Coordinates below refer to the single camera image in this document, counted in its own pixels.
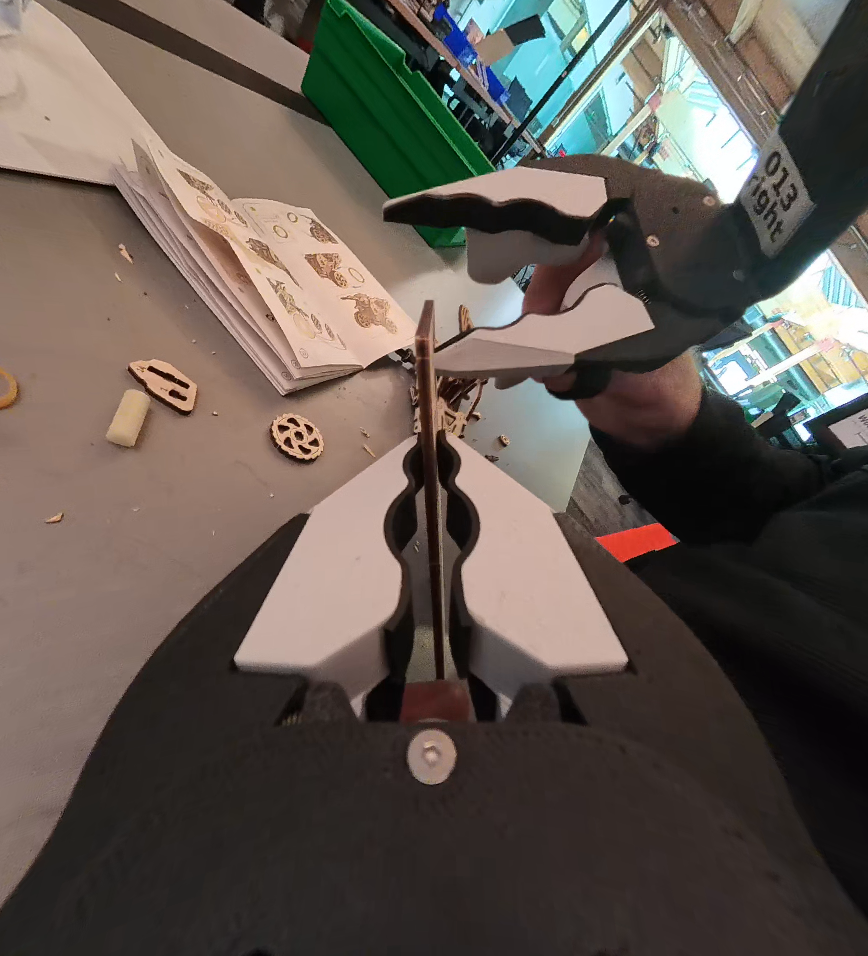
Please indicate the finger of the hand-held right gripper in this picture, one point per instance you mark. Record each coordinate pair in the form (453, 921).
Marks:
(553, 343)
(538, 194)

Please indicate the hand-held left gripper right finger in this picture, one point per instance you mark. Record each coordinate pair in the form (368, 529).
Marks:
(546, 597)

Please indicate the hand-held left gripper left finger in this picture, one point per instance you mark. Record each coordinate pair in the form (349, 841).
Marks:
(322, 597)

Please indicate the wooden buggy model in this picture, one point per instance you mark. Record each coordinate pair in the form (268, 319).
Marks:
(463, 403)

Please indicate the wooden parts sheet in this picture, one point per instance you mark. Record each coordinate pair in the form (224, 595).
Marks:
(426, 358)

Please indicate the paper instruction booklet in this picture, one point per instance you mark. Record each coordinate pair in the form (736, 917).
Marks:
(254, 246)

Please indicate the person's right forearm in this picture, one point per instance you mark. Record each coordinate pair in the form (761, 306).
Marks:
(703, 478)

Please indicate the person's right hand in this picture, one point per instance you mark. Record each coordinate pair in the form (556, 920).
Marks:
(650, 403)

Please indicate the red fabric item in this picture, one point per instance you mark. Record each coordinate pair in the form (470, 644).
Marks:
(635, 541)

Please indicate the wooden gear wheel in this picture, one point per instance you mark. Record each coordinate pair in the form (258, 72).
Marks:
(296, 419)

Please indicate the green object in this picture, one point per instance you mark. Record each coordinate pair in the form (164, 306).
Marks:
(374, 97)

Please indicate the pale wax cylinder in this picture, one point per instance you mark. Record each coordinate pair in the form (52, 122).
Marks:
(129, 418)

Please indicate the flat slotted wooden part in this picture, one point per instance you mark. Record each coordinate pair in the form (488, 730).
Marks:
(137, 370)

